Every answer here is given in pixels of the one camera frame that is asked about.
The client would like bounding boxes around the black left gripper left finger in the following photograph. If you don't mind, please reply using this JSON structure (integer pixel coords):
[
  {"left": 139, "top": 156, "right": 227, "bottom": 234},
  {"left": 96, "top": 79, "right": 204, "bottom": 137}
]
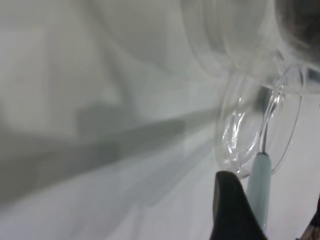
[{"left": 209, "top": 171, "right": 267, "bottom": 240}]

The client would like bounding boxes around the clear round glass lid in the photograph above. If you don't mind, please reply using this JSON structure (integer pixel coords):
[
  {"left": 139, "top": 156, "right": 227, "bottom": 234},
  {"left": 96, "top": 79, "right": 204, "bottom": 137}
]
[{"left": 214, "top": 63, "right": 305, "bottom": 180}]

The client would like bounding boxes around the clear double-wall glass cup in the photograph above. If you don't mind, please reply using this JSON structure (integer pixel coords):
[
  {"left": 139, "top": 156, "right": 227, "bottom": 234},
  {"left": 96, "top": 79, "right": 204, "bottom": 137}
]
[{"left": 174, "top": 0, "right": 320, "bottom": 97}]

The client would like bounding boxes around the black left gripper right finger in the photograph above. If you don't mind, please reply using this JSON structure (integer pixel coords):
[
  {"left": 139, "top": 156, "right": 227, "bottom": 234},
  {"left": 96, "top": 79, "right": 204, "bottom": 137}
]
[{"left": 294, "top": 194, "right": 320, "bottom": 240}]

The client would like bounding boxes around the steel spoon light-blue handle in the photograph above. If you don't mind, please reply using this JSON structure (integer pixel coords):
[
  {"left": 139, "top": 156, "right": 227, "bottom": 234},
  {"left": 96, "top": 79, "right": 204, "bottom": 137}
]
[{"left": 246, "top": 87, "right": 286, "bottom": 236}]

